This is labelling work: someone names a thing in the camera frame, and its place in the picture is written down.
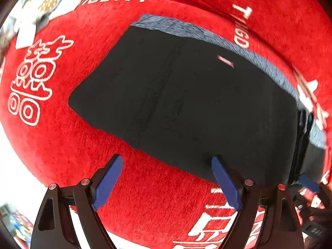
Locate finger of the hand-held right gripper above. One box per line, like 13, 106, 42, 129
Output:
298, 174, 332, 209
293, 190, 313, 220

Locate colourful printed box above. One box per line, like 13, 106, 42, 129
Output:
0, 204, 35, 249

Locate light patterned cloth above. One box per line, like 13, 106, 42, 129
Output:
0, 0, 90, 50

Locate black shorts with grey waistband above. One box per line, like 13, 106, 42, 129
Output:
69, 14, 328, 187

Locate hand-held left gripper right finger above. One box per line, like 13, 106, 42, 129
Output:
211, 155, 304, 249

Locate red printed blanket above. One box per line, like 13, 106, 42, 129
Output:
0, 0, 332, 249

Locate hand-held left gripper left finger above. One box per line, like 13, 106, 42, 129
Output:
30, 155, 124, 249

